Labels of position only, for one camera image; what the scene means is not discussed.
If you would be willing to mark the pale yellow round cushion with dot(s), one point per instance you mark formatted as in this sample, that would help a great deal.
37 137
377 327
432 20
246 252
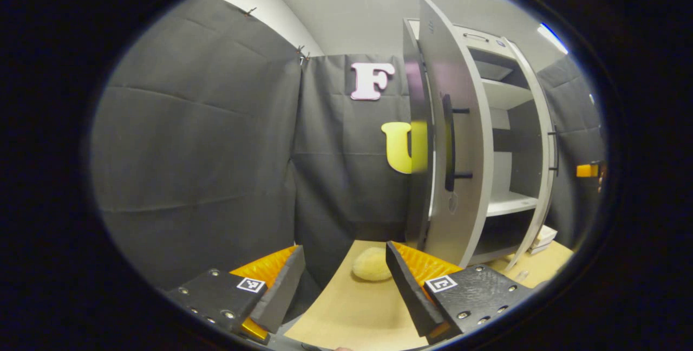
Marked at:
371 264

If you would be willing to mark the small ceiling light panel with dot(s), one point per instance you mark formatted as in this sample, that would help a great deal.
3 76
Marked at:
553 38

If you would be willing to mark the black backdrop cloth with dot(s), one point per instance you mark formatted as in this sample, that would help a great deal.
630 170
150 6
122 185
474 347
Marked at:
216 150

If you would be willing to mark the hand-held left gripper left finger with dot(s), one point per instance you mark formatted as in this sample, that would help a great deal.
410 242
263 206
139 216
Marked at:
281 291

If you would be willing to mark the grey cabinet door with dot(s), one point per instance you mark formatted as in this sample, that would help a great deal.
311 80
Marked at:
471 221
548 123

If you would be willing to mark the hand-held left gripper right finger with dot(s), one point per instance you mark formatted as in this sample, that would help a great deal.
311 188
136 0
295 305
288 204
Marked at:
411 291

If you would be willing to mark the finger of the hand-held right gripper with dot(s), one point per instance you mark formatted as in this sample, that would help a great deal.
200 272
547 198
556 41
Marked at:
586 170

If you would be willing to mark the grey white cabinet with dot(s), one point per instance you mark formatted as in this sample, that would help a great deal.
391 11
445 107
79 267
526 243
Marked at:
509 202

